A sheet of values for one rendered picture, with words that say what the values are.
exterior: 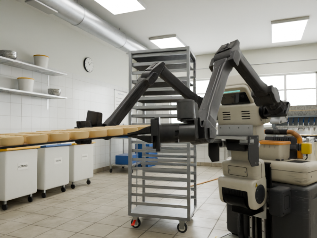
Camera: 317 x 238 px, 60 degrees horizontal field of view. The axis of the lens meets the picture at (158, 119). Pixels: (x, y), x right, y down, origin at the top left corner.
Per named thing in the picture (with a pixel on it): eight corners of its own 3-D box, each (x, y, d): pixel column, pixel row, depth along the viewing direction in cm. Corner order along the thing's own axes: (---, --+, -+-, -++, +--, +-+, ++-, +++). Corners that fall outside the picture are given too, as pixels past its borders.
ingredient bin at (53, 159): (45, 199, 389) (45, 145, 391) (12, 195, 414) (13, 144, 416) (71, 191, 439) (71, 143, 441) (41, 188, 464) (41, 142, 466)
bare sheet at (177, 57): (193, 62, 313) (193, 61, 313) (187, 53, 274) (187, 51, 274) (143, 65, 329) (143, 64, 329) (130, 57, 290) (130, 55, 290)
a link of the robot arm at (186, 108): (217, 139, 86) (194, 142, 92) (214, 103, 88) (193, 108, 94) (194, 135, 77) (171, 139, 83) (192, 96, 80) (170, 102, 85)
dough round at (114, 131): (111, 134, 87) (111, 128, 87) (125, 134, 86) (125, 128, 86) (104, 136, 82) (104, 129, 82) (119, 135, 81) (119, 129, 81)
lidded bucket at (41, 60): (41, 71, 468) (41, 58, 469) (52, 70, 459) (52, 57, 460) (29, 68, 446) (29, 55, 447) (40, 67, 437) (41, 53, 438)
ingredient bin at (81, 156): (74, 190, 448) (75, 142, 451) (45, 186, 475) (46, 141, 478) (95, 183, 497) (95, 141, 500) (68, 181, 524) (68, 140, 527)
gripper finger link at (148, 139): (126, 144, 80) (157, 143, 80) (125, 119, 81) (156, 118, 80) (129, 142, 87) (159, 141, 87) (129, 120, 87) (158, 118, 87)
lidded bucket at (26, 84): (26, 93, 439) (26, 80, 440) (37, 93, 430) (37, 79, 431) (13, 91, 417) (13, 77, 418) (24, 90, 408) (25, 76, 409)
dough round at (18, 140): (17, 143, 69) (17, 135, 69) (28, 144, 66) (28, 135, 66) (-4, 146, 65) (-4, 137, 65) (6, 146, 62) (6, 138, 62)
